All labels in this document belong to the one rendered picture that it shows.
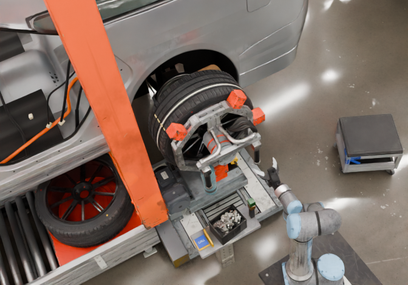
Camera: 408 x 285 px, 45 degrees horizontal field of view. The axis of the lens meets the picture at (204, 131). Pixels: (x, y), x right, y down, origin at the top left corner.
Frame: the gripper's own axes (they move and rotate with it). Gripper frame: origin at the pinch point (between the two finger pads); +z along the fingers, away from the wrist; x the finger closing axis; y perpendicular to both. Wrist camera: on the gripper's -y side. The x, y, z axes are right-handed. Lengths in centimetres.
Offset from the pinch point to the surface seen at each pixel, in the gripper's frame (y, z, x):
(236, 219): 26.0, -12.9, -27.3
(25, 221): 52, 75, -153
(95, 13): -140, 10, -61
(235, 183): 68, 31, -5
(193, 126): -28.1, 26.2, -29.4
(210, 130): -18.9, 24.7, -19.7
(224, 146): -9.1, 16.7, -16.0
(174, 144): -16, 29, -42
